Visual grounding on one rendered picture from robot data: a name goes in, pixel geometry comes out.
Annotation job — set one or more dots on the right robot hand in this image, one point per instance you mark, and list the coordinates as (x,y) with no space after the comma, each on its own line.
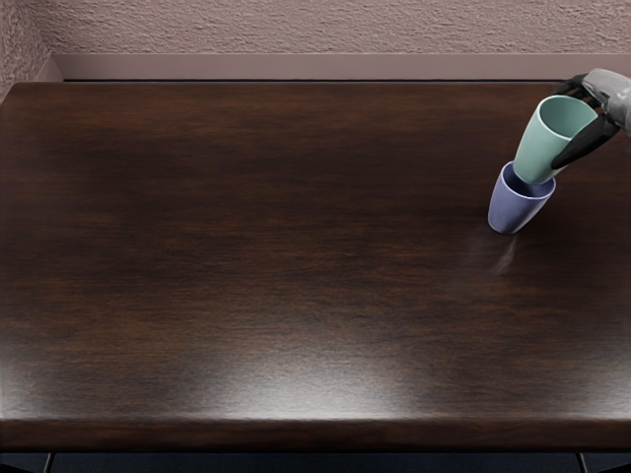
(616,101)

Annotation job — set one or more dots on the green cup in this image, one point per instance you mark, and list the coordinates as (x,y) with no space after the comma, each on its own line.
(539,143)

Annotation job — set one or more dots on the purple cup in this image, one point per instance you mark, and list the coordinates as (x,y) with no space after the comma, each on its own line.
(512,209)

